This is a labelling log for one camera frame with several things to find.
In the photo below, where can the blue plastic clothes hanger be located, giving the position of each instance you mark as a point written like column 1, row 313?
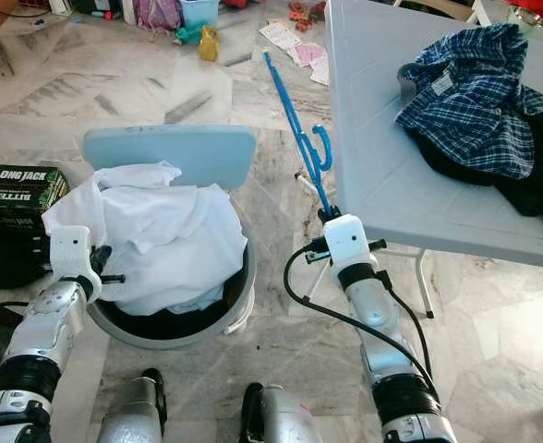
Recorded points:
column 328, row 148

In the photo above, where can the blue white plaid shirt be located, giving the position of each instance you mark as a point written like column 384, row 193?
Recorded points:
column 475, row 101

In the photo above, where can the grey plastic folding table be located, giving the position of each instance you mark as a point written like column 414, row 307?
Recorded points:
column 373, row 138

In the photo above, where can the Long Jack Bitters carton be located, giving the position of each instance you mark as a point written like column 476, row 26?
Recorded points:
column 22, row 189

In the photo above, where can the grey round laundry basket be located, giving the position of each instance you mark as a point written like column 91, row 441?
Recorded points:
column 179, row 337

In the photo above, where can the silver left robot leg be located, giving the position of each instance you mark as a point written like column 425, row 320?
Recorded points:
column 133, row 411

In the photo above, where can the silver robot leg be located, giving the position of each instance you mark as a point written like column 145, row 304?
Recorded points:
column 133, row 411
column 285, row 420

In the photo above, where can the silver right robot leg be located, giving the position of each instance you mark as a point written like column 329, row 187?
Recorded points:
column 285, row 420

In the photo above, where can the black crumpled cloth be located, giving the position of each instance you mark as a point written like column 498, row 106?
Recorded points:
column 521, row 198

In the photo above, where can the red orange toy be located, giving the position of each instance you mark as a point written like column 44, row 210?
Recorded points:
column 299, row 13

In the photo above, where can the yellow plastic toy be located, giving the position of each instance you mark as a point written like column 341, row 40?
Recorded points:
column 210, row 44

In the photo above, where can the teal plastic toy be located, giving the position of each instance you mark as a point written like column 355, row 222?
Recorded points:
column 188, row 35

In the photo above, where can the teal plastic basket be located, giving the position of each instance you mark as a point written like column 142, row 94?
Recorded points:
column 198, row 11

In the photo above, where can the purple bag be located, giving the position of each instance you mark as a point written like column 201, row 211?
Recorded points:
column 156, row 14

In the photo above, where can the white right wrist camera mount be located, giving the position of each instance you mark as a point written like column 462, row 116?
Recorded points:
column 347, row 240

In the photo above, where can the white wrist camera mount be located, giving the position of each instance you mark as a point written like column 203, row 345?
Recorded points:
column 73, row 254
column 347, row 240

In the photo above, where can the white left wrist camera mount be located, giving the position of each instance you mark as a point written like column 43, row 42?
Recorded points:
column 73, row 254

